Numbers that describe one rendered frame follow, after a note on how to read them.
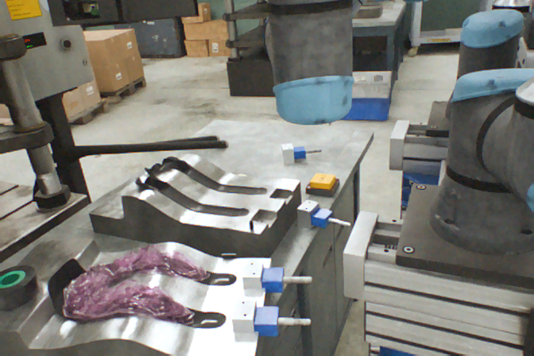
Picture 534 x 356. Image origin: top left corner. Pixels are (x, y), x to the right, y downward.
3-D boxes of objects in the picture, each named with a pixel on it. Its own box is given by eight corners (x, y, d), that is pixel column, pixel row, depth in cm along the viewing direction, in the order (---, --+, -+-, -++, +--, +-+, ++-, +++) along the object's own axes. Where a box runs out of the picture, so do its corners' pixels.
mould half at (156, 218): (302, 209, 121) (299, 164, 115) (263, 267, 100) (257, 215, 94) (153, 187, 141) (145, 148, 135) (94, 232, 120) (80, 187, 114)
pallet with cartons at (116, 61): (147, 85, 605) (135, 28, 574) (117, 104, 532) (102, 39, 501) (67, 87, 629) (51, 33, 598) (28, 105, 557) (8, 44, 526)
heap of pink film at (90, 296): (213, 266, 92) (207, 234, 89) (190, 333, 76) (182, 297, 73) (94, 267, 96) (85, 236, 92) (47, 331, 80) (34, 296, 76)
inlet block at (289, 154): (319, 154, 153) (319, 140, 151) (323, 160, 149) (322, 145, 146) (282, 158, 153) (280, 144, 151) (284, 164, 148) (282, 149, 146)
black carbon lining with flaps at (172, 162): (271, 195, 116) (268, 161, 112) (244, 227, 103) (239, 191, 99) (161, 179, 129) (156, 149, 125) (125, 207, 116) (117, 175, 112)
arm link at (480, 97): (511, 143, 69) (526, 53, 63) (573, 183, 56) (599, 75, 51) (431, 152, 68) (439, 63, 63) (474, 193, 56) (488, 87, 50)
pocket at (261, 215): (277, 225, 105) (276, 211, 104) (268, 237, 101) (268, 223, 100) (261, 222, 107) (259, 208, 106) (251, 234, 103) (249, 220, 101)
